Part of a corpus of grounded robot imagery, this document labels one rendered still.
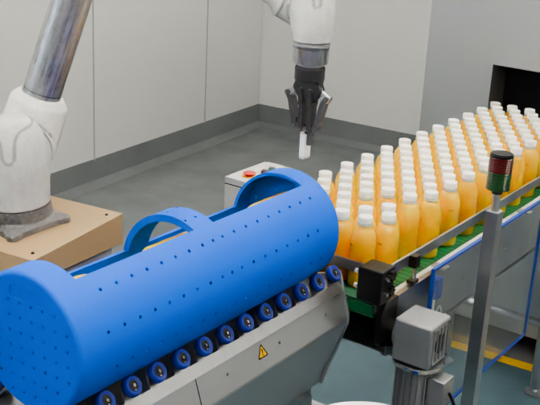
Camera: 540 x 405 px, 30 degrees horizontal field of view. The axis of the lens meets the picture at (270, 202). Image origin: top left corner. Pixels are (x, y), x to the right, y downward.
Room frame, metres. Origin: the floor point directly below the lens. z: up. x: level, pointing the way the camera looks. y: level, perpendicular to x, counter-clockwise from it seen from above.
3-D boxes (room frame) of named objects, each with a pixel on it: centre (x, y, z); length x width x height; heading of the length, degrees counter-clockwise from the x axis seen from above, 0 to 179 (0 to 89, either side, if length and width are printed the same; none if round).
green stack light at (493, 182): (2.54, -0.60, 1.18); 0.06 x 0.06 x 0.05
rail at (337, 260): (2.50, -0.13, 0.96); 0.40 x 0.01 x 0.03; 55
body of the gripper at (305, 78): (2.44, -0.08, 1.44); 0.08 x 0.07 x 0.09; 55
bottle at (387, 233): (2.49, -0.31, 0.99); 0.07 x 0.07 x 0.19
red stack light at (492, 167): (2.54, -0.60, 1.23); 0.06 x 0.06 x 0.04
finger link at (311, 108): (2.43, -0.09, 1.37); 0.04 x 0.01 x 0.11; 145
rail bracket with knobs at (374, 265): (2.35, -0.28, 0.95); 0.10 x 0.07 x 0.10; 55
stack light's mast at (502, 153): (2.54, -0.60, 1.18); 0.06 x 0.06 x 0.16
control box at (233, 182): (2.77, 0.03, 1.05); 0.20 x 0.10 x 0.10; 145
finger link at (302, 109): (2.45, -0.07, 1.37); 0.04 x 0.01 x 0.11; 145
